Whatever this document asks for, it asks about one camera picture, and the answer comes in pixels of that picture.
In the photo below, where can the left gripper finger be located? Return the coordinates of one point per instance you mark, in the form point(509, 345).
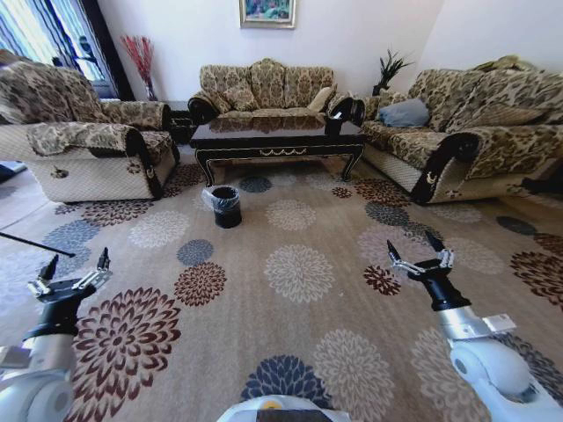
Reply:
point(43, 278)
point(94, 274)

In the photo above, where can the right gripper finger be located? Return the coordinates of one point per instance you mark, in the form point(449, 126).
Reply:
point(441, 252)
point(401, 260)

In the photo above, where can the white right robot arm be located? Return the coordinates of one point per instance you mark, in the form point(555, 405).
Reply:
point(488, 365)

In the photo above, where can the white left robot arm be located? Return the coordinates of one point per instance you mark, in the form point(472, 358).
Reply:
point(37, 378)

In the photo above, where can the black trash bin with liner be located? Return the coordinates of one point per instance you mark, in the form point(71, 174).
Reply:
point(226, 206)

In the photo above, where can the thin black rod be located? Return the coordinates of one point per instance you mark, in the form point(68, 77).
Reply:
point(35, 244)

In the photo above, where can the floral patterned carpet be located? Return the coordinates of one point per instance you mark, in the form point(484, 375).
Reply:
point(281, 299)

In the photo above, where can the floral patterned long sofa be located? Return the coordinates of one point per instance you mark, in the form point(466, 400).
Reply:
point(470, 127)

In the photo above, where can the floral patterned armchair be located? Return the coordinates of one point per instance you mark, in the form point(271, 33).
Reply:
point(83, 140)

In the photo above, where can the grey blue cushion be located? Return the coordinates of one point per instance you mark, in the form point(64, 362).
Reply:
point(404, 112)

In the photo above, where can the dark glossy coffee table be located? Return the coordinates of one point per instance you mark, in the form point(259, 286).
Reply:
point(277, 140)

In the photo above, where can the dark side table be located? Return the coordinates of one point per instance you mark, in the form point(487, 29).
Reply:
point(176, 119)

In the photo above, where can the beige sofa cushion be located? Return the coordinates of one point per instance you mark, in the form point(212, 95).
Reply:
point(320, 99)

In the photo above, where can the dark potted plant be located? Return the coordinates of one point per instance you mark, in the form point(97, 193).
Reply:
point(387, 72)

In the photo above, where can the white robot front shell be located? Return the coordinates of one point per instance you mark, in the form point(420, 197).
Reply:
point(283, 409)

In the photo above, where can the floral patterned two-seat sofa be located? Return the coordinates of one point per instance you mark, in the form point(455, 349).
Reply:
point(268, 90)

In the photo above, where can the red branch vase arrangement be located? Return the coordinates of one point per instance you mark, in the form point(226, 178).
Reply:
point(141, 61)

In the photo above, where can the striped window curtain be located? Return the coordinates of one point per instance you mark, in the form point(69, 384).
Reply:
point(48, 35)

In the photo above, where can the framed wall painting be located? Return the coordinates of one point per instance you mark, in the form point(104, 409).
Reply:
point(268, 12)

